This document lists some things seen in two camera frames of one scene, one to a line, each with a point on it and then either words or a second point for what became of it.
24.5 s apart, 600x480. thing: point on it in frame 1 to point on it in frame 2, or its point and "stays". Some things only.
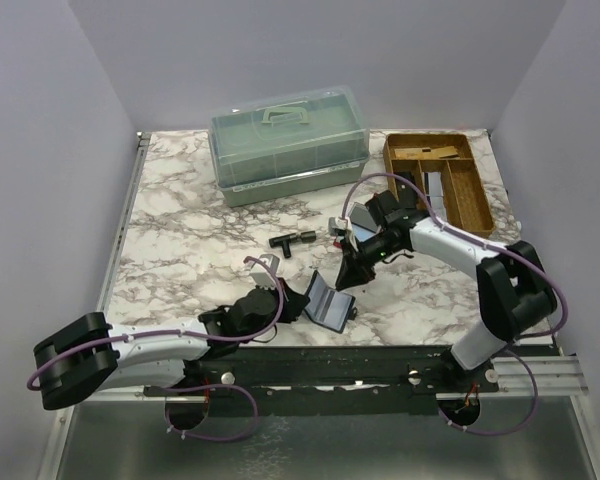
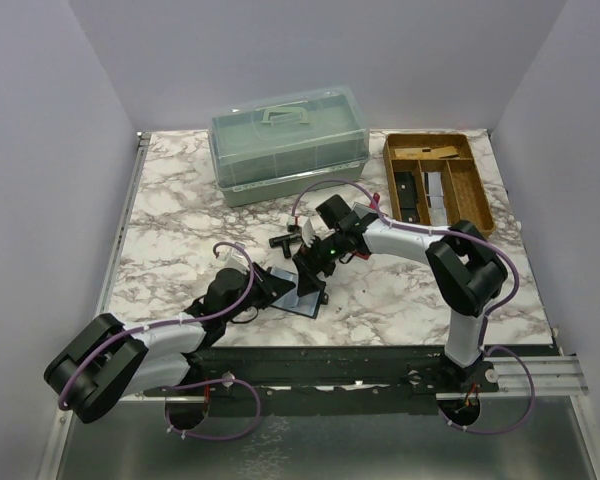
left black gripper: (292, 303) to (271, 288)
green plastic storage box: (295, 145) stays
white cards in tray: (436, 194) stays
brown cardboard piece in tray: (448, 152) stays
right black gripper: (356, 268) to (306, 260)
